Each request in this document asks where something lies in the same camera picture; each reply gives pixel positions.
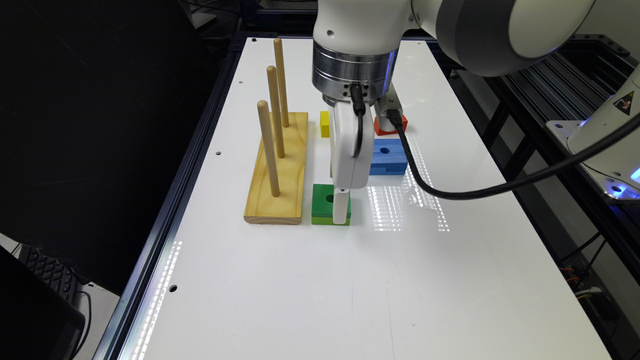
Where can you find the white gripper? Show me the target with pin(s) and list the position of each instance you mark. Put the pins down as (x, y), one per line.
(347, 171)

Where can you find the green wooden block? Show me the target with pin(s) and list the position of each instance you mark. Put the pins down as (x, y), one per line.
(322, 204)

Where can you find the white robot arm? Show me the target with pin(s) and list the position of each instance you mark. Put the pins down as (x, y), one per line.
(356, 43)

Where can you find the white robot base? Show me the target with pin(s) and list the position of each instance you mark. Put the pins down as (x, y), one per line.
(615, 170)

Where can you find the blue wooden block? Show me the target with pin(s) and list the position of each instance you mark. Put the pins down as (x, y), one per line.
(388, 158)

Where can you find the yellow wooden block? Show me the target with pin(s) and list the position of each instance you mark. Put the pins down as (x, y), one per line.
(324, 124)

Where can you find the red wooden block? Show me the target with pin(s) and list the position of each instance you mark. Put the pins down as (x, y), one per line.
(383, 127)

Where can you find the wooden peg base board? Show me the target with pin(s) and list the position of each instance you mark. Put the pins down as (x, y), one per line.
(261, 206)

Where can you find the front wooden peg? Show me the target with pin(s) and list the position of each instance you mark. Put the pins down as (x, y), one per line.
(268, 146)

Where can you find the wooden peg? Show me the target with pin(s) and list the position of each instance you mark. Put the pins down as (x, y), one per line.
(268, 146)
(281, 78)
(275, 110)

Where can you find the middle wooden peg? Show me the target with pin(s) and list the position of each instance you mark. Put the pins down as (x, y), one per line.
(275, 110)

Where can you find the rear wooden peg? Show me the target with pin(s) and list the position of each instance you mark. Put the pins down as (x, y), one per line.
(281, 78)

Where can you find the black keyboard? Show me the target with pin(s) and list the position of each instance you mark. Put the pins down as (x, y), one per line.
(50, 271)

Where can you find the black laptop corner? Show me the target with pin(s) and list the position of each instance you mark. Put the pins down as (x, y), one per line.
(36, 322)

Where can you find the black aluminium table frame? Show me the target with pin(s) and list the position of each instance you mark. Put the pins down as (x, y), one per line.
(129, 331)

